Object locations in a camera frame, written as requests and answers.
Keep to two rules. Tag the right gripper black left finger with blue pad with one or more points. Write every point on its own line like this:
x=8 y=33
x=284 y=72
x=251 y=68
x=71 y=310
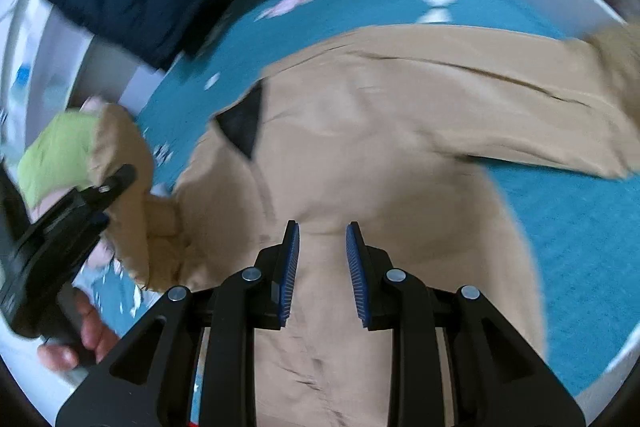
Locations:
x=205 y=337

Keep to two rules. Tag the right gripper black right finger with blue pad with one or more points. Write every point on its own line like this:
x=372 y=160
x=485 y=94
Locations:
x=497 y=378

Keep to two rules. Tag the tan beige jacket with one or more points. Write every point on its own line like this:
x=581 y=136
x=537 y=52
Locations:
x=386 y=126

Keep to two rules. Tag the person's left hand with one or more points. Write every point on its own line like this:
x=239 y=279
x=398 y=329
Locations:
x=82 y=331

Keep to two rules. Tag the pink folded garment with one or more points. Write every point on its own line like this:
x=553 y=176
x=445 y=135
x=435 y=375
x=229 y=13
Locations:
x=95 y=104

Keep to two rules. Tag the green folded garment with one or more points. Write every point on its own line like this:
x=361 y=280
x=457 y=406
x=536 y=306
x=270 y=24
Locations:
x=59 y=157

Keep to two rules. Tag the teal candy-pattern bedspread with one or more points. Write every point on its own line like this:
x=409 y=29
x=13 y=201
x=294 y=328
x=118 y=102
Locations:
x=582 y=230

